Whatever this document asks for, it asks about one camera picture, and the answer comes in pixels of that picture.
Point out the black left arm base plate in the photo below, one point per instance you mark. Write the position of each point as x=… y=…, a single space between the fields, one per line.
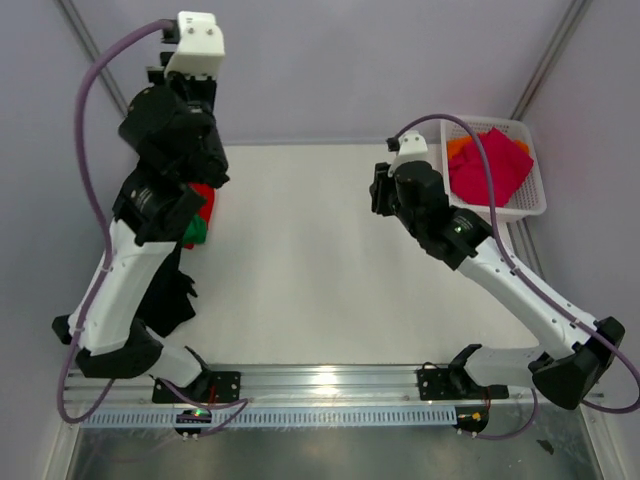
x=209 y=388

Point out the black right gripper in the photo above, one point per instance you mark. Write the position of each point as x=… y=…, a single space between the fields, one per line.
x=384 y=179

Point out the left rear frame post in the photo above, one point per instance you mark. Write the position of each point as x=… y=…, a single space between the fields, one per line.
x=92 y=49

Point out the black t shirt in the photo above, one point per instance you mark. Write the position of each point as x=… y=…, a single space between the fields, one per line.
x=166 y=304

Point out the orange t shirt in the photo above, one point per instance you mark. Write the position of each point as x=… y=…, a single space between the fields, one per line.
x=456 y=146

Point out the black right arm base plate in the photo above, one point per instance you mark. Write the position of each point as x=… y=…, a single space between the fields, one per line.
x=449 y=382

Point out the white plastic basket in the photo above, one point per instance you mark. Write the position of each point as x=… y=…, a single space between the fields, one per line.
x=516 y=179

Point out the frame post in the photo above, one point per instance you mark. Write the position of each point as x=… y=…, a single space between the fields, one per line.
x=92 y=49
x=557 y=44

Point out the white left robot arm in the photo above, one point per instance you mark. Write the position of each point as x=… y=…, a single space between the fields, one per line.
x=149 y=218

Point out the red t shirt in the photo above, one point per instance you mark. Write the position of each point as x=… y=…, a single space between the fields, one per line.
x=208 y=194

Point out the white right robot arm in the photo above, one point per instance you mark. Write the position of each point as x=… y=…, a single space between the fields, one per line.
x=567 y=362

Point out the aluminium front rail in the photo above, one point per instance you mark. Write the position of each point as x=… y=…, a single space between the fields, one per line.
x=309 y=384

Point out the grey slotted cable duct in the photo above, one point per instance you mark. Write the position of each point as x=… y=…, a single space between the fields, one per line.
x=275 y=417

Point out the right rear frame post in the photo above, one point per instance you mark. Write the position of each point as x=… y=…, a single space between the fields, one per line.
x=557 y=44

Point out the green t shirt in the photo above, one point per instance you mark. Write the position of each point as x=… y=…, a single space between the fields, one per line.
x=196 y=233

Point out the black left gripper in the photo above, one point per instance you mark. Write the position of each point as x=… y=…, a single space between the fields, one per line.
x=207 y=85

